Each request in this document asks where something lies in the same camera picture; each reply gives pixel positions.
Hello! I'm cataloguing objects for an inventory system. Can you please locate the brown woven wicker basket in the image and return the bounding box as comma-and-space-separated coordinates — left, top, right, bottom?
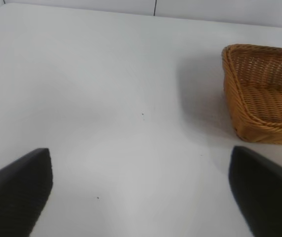
221, 43, 282, 146

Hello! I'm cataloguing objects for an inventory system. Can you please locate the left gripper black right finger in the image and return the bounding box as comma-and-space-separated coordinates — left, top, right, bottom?
228, 145, 282, 237

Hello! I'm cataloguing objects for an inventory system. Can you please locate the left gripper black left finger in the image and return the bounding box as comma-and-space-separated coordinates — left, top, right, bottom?
0, 147, 54, 237

